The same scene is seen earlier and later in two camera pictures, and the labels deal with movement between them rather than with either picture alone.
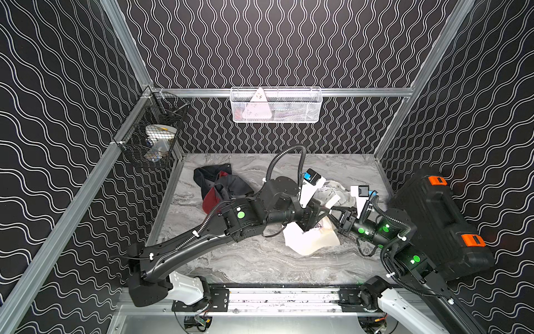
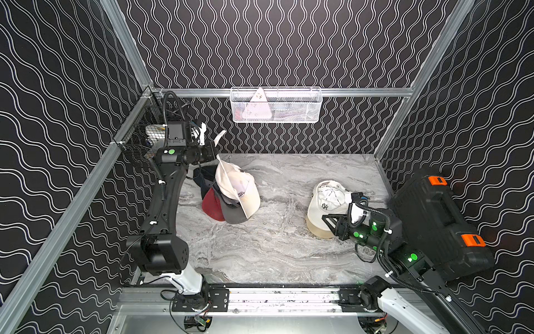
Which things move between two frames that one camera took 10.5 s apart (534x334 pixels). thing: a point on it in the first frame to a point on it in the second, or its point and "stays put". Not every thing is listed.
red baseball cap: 212,200 stays put
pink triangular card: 258,108 stays put
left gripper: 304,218 to 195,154
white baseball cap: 329,189 stays put
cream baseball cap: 322,234 to 236,182
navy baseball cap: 206,176 stays put
